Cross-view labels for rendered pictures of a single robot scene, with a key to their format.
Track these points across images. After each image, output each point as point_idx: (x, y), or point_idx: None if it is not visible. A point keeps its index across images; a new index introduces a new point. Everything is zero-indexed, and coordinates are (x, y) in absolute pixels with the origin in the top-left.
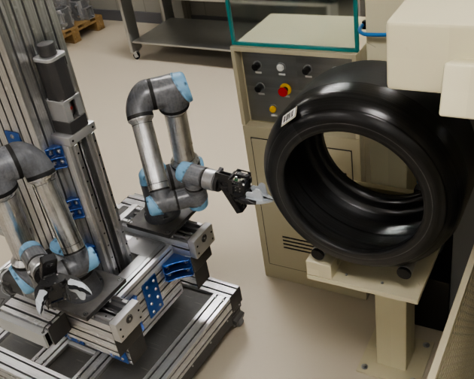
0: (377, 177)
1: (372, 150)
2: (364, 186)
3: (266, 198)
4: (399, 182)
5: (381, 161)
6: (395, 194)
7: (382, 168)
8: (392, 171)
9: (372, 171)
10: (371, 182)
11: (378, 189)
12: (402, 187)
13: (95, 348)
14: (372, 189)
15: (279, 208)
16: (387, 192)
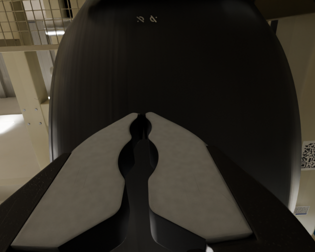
0: (306, 33)
1: (297, 94)
2: (314, 11)
3: (136, 140)
4: (281, 31)
5: (292, 72)
6: (275, 12)
7: (294, 56)
8: (284, 51)
9: (310, 48)
10: None
11: (293, 15)
12: (280, 21)
13: None
14: (303, 8)
15: (49, 150)
16: (282, 13)
